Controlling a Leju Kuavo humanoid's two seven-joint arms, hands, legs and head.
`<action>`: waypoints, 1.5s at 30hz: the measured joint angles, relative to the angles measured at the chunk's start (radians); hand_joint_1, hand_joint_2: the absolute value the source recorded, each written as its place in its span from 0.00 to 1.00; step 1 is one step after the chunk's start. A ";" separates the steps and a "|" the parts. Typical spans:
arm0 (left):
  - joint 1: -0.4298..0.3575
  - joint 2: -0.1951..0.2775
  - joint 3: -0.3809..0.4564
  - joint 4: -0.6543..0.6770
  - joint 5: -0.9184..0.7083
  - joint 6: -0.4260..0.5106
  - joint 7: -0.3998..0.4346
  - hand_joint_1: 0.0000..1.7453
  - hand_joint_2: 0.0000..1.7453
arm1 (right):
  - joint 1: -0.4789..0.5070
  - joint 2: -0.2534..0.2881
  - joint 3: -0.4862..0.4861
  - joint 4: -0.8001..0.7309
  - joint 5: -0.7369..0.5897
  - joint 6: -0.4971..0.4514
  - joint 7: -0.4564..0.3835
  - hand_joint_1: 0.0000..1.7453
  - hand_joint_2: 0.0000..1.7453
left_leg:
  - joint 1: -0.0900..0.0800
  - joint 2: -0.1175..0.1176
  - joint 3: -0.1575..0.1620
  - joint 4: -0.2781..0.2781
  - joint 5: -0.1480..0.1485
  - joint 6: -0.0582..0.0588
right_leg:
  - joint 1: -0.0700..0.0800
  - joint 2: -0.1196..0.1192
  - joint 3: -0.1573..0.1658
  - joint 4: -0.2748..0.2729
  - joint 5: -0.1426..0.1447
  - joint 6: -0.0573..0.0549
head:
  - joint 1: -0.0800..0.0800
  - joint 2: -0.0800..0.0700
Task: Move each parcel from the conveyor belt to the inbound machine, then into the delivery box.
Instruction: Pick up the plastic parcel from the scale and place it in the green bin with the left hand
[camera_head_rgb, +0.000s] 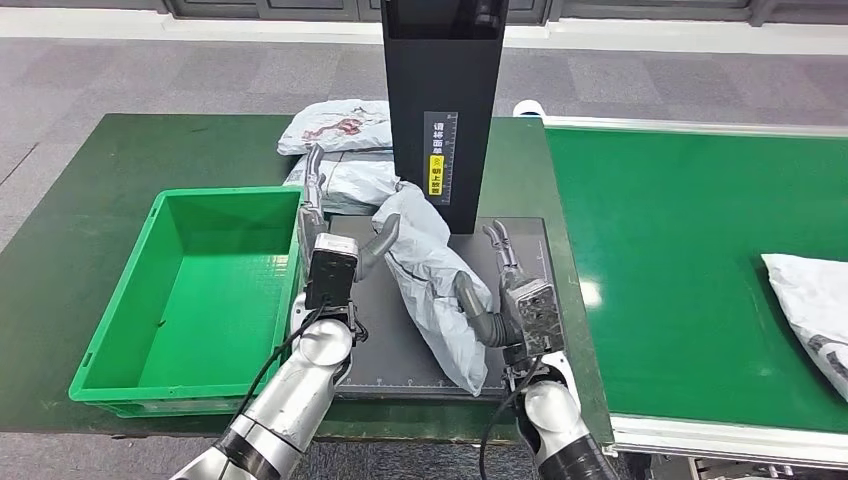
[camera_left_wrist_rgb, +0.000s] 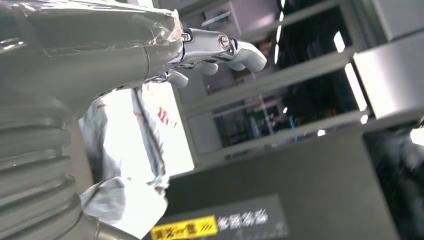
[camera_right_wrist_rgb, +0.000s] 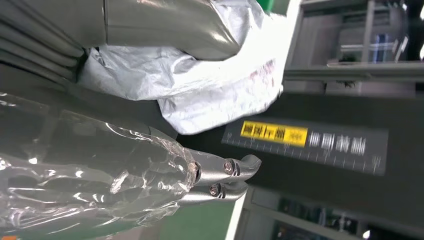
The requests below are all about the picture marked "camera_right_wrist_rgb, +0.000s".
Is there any black inbound machine column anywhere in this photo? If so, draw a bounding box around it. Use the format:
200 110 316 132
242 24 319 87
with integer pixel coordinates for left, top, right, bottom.
175 92 424 233

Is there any ruler label with yellow strip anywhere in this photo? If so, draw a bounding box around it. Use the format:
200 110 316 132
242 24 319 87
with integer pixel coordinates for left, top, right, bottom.
221 119 389 176

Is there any aluminium conveyor frame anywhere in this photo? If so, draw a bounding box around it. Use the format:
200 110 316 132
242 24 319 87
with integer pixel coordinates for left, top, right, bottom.
225 192 256 240

